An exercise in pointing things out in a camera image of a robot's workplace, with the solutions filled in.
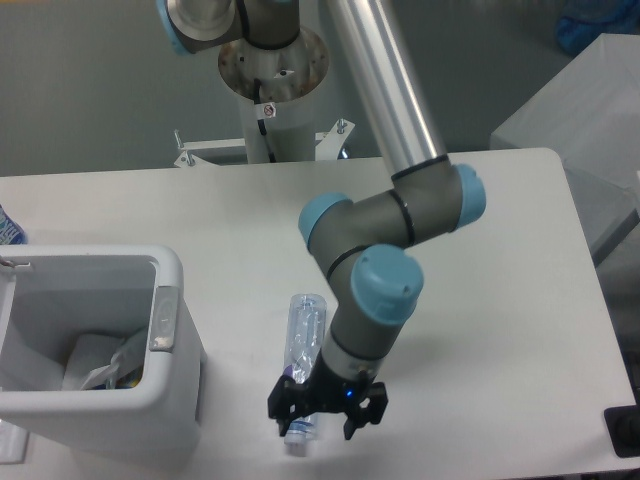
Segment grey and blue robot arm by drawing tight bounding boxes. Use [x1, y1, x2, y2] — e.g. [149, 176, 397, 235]
[156, 1, 486, 444]

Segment blue plastic bag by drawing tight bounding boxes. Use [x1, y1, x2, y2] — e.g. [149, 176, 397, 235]
[555, 0, 639, 56]

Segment grey covered box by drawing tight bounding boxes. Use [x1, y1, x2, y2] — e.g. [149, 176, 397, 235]
[490, 34, 639, 264]

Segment white trash can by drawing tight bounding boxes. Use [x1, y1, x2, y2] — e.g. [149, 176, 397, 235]
[1, 245, 206, 452]

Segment blue yellow snack wrapper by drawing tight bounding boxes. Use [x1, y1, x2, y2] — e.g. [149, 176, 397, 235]
[116, 366, 144, 389]

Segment clear plastic bag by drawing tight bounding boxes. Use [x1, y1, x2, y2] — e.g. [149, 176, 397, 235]
[61, 329, 147, 391]

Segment white mounting bracket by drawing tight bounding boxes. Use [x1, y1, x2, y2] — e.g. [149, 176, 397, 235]
[173, 129, 247, 168]
[315, 118, 355, 161]

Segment white mounting bracket left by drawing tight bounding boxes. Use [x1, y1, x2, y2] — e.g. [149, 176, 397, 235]
[173, 129, 247, 168]

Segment crushed clear plastic bottle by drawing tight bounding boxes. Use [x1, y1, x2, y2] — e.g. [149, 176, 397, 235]
[283, 293, 327, 457]

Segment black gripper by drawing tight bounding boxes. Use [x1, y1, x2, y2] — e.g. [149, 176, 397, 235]
[267, 352, 389, 440]

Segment blue white packet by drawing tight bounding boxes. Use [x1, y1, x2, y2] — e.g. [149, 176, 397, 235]
[0, 207, 28, 245]

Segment white mounting bracket right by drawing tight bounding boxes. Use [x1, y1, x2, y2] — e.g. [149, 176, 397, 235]
[315, 118, 355, 161]

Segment black pedestal cable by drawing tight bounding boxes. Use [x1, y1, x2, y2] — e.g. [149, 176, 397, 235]
[252, 77, 277, 164]

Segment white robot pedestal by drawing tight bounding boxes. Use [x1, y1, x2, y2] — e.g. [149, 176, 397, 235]
[218, 27, 330, 164]

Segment black device at edge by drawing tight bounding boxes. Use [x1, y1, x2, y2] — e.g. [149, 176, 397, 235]
[604, 405, 639, 458]

